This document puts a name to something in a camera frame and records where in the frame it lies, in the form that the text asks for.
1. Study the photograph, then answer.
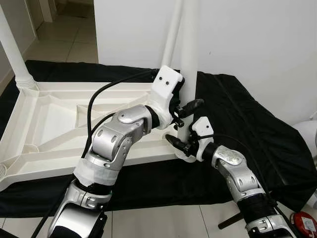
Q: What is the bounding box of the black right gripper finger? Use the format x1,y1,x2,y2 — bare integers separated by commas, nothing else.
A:
165,134,189,152

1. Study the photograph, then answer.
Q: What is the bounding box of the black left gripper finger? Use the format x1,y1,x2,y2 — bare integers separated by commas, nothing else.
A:
179,98,205,118

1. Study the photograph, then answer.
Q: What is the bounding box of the white plastic table top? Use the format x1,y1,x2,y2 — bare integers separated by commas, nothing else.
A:
0,79,199,191

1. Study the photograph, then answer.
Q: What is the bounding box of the black table cloth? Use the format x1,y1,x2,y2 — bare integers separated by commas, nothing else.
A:
0,59,317,219

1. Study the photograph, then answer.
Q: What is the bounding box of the black table leg bar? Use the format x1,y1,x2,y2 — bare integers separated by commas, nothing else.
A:
218,212,246,230

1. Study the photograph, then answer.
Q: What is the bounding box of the red round floor object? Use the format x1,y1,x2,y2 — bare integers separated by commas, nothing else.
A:
290,211,317,236

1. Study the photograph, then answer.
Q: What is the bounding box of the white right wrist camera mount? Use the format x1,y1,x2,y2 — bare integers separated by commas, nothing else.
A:
191,117,214,162

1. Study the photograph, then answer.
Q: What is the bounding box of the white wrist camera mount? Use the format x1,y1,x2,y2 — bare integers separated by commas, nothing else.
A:
191,117,214,162
149,65,185,130

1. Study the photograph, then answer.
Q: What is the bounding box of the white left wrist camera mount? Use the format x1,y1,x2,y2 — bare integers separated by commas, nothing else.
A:
149,65,185,130

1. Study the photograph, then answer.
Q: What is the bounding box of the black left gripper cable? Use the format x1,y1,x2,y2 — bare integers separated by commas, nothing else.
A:
89,112,119,149

